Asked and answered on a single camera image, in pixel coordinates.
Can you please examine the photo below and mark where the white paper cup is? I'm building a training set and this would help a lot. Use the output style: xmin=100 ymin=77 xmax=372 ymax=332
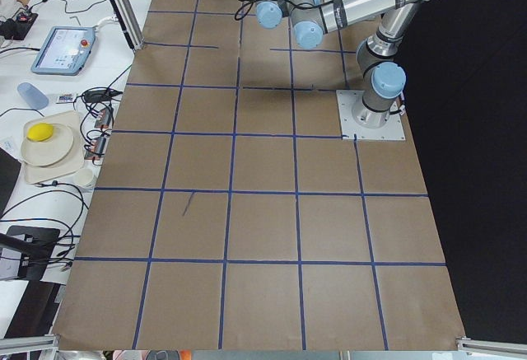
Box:
xmin=73 ymin=168 xmax=97 ymax=189

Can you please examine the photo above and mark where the round beige plate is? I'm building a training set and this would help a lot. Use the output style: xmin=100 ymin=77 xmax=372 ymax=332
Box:
xmin=21 ymin=124 xmax=74 ymax=166

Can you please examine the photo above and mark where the blue teach pendant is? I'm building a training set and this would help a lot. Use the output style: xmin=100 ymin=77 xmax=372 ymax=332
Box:
xmin=30 ymin=26 xmax=96 ymax=76

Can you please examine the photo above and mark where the yellow lemon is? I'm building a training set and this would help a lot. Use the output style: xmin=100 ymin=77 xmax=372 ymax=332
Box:
xmin=26 ymin=123 xmax=54 ymax=142

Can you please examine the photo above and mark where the beige tray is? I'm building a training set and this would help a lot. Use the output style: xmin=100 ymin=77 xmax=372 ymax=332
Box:
xmin=21 ymin=110 xmax=84 ymax=185

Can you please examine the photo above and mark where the aluminium frame post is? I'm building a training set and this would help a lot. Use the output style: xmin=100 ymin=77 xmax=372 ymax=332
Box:
xmin=110 ymin=0 xmax=144 ymax=51

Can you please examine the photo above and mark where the blue plastic cup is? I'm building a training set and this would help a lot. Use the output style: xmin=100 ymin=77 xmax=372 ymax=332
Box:
xmin=16 ymin=82 xmax=49 ymax=110

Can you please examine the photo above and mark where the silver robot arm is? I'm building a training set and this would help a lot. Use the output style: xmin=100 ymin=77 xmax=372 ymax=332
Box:
xmin=246 ymin=0 xmax=433 ymax=129

